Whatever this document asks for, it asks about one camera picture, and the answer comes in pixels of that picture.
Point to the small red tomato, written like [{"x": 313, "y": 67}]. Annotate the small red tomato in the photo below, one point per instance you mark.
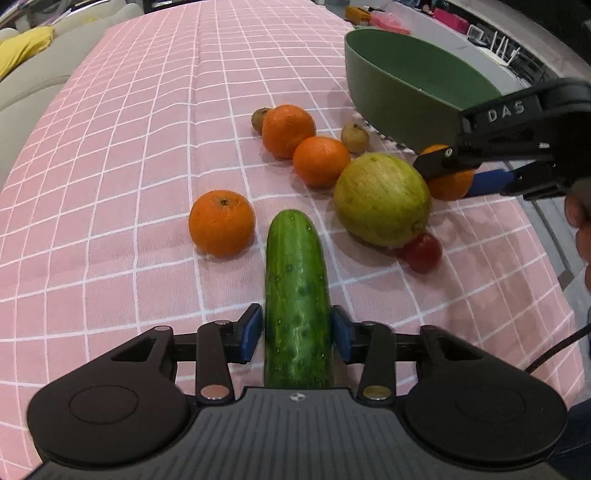
[{"x": 422, "y": 254}]

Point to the brown kiwi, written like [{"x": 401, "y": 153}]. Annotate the brown kiwi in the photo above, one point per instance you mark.
[
  {"x": 355, "y": 138},
  {"x": 257, "y": 119}
]

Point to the large yellow-green pomelo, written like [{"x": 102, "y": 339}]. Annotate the large yellow-green pomelo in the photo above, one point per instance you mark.
[{"x": 383, "y": 200}]

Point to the yellow cushion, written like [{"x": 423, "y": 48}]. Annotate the yellow cushion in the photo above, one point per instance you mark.
[{"x": 16, "y": 50}]

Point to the beige sofa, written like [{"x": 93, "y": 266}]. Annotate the beige sofa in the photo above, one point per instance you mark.
[{"x": 28, "y": 90}]

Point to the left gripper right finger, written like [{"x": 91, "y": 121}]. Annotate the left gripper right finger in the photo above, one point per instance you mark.
[{"x": 372, "y": 345}]

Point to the large orange mandarin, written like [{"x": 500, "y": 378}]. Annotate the large orange mandarin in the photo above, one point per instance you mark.
[{"x": 284, "y": 128}]

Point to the orange box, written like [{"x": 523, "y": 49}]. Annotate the orange box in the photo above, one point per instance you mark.
[{"x": 357, "y": 15}]

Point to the pink checked tablecloth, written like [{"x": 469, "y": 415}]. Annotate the pink checked tablecloth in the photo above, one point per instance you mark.
[{"x": 95, "y": 246}]

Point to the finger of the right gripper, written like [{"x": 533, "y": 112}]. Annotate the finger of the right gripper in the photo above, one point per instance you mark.
[
  {"x": 490, "y": 183},
  {"x": 438, "y": 163}
]

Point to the green cucumber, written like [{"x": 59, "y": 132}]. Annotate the green cucumber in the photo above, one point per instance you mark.
[{"x": 297, "y": 327}]

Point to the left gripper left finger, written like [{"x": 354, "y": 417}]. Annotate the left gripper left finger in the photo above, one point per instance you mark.
[{"x": 224, "y": 342}]

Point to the person right hand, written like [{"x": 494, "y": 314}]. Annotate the person right hand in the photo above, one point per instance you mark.
[{"x": 578, "y": 218}]

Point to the green colander bowl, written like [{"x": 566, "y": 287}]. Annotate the green colander bowl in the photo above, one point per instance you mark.
[{"x": 411, "y": 90}]

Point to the white TV console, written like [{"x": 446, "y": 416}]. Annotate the white TV console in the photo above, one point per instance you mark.
[{"x": 428, "y": 28}]

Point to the pink plastic box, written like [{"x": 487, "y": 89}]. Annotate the pink plastic box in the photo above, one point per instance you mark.
[{"x": 388, "y": 22}]

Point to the orange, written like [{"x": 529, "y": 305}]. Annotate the orange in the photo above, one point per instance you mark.
[
  {"x": 221, "y": 223},
  {"x": 451, "y": 187}
]

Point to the white wifi router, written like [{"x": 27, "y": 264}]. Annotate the white wifi router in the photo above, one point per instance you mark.
[{"x": 501, "y": 48}]

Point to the magenta box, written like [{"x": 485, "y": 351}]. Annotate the magenta box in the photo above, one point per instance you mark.
[{"x": 452, "y": 20}]

